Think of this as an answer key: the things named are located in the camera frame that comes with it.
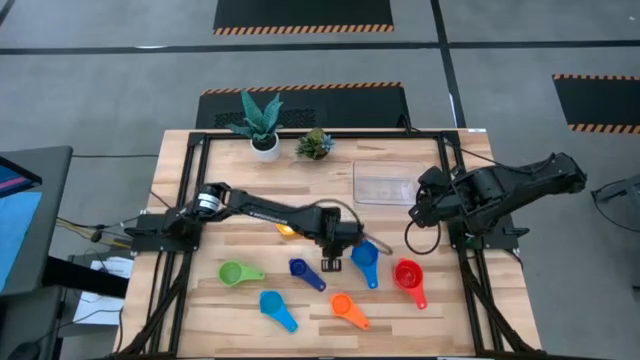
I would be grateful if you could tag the succulent plant in dark pot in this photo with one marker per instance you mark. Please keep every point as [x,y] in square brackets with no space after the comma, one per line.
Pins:
[315,145]

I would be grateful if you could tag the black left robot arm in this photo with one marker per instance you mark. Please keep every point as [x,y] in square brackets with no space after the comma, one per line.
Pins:
[270,212]

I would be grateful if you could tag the black aluminium table frame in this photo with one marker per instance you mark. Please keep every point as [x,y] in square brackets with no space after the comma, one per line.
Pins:
[375,135]

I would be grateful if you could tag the green measuring cup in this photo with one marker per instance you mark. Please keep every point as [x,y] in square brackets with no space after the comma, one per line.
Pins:
[231,274]

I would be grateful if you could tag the snake plant in white pot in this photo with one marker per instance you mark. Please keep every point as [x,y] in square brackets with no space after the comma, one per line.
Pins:
[265,145]

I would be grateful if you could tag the black mat with hazard stripes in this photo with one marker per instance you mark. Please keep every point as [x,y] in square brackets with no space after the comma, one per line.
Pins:
[600,102]
[300,15]
[350,107]

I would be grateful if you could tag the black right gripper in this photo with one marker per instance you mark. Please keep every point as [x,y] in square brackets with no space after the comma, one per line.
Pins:
[437,197]

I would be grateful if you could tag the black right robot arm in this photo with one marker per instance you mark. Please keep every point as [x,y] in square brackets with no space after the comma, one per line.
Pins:
[525,182]

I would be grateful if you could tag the white paper sheets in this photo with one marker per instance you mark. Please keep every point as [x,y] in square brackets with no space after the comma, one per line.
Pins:
[100,310]

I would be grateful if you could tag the teal measuring cup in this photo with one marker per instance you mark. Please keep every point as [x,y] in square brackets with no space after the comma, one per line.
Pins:
[272,302]

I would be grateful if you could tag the clear plastic basket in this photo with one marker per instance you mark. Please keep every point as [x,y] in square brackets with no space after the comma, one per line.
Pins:
[387,182]

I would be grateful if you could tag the yellow measuring cup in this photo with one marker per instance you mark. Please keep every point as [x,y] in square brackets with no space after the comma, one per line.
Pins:
[285,230]

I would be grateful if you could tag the medium blue measuring cup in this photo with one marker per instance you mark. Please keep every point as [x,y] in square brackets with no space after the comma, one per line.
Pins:
[365,255]

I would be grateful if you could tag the red measuring cup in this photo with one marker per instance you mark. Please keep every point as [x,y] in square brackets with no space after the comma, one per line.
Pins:
[407,274]

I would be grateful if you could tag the dark blue measuring cup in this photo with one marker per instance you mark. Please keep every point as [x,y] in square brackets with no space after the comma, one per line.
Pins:
[299,267]

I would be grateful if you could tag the orange measuring cup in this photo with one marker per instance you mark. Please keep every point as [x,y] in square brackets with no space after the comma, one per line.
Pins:
[341,304]

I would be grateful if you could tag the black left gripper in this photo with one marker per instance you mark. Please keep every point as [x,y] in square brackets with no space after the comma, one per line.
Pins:
[340,235]

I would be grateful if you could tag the large grey-framed monitor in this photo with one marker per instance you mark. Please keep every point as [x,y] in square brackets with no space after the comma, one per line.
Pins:
[50,200]

